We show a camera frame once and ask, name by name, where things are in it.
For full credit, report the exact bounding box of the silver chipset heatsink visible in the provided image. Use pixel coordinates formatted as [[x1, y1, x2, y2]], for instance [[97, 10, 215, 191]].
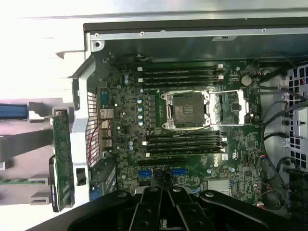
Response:
[[207, 179, 232, 196]]

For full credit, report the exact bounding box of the blue expansion slot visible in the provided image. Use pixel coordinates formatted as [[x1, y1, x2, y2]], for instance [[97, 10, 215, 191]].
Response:
[[138, 169, 188, 178]]

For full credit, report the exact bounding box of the long black expansion slot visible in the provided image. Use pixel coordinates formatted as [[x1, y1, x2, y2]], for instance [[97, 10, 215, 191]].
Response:
[[138, 157, 186, 167]]

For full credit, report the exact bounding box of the CPU socket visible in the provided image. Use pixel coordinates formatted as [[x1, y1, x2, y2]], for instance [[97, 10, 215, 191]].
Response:
[[160, 91, 212, 130]]

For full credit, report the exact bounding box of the green motherboard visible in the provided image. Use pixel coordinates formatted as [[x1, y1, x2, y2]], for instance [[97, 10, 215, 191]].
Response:
[[96, 60, 264, 205]]

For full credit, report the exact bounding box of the dark grey open PC case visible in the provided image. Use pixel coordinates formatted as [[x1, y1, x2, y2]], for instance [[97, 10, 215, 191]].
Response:
[[68, 9, 308, 217]]

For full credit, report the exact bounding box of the silver socket cover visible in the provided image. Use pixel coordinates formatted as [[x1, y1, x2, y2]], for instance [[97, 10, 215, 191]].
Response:
[[209, 89, 251, 126]]

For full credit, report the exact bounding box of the grey parts rack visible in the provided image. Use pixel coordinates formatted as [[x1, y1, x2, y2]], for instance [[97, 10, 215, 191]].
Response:
[[0, 101, 74, 207]]

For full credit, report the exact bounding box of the silver disk bay cage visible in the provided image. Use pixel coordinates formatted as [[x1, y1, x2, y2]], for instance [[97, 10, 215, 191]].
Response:
[[287, 64, 308, 169]]

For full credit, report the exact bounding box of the hard disk blue carrier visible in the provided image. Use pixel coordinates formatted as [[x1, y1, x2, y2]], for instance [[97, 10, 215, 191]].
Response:
[[0, 103, 27, 121]]

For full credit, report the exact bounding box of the red black twisted wire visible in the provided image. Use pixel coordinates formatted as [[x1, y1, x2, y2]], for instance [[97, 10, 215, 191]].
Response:
[[87, 119, 112, 167]]

